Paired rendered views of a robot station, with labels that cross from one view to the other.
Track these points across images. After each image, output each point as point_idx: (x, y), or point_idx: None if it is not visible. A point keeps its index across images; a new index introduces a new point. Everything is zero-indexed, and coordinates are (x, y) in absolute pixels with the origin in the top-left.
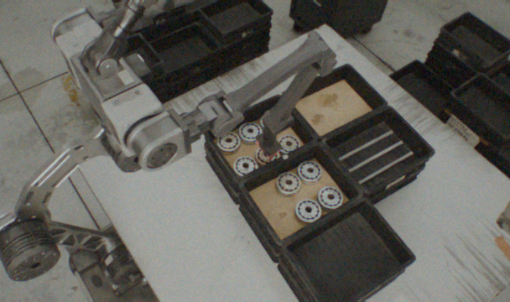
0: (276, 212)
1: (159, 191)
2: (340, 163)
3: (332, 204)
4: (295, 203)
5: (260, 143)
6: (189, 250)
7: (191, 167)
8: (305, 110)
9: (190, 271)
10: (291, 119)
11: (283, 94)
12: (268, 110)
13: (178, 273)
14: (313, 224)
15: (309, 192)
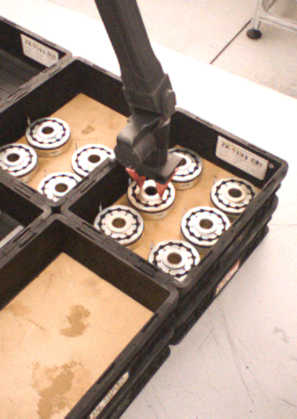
0: (99, 130)
1: None
2: (4, 179)
3: (8, 150)
4: (72, 150)
5: (168, 151)
6: (204, 110)
7: (279, 209)
8: (110, 335)
9: (188, 92)
10: (120, 132)
11: (142, 20)
12: (169, 92)
13: (201, 87)
14: (33, 84)
15: (52, 171)
